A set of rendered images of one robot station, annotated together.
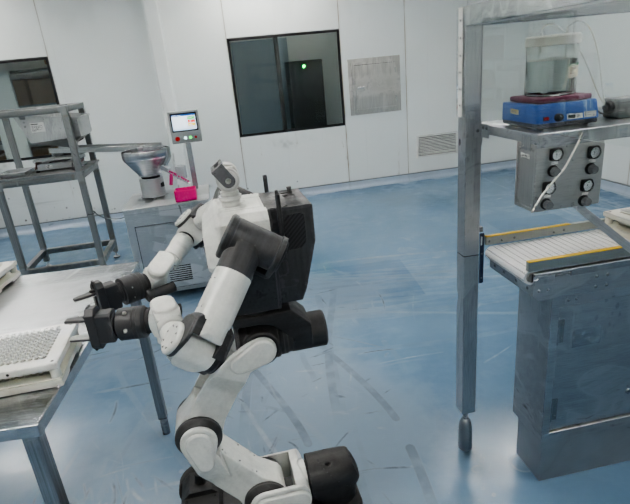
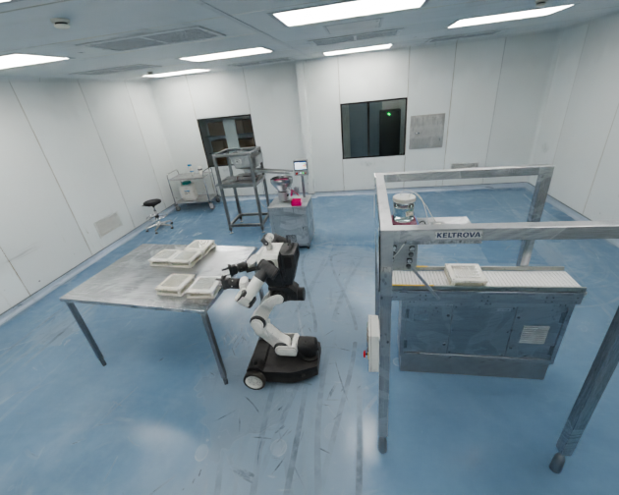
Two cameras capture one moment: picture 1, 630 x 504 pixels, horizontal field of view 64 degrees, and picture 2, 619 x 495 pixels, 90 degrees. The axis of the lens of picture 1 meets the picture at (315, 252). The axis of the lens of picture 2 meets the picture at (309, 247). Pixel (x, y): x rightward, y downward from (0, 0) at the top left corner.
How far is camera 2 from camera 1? 123 cm
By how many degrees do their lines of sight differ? 20
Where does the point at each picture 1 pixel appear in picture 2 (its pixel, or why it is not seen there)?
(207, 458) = (258, 330)
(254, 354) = (274, 300)
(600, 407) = (429, 348)
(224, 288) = (253, 284)
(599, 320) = (426, 312)
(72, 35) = (262, 103)
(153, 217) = (280, 212)
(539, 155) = not seen: hidden behind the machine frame
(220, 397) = (264, 310)
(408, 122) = (446, 154)
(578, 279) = (411, 295)
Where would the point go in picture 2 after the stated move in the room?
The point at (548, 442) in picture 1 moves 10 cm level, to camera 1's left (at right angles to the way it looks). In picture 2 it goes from (404, 356) to (392, 354)
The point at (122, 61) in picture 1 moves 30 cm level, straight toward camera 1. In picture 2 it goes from (285, 116) to (284, 117)
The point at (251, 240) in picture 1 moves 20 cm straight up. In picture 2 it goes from (264, 269) to (259, 244)
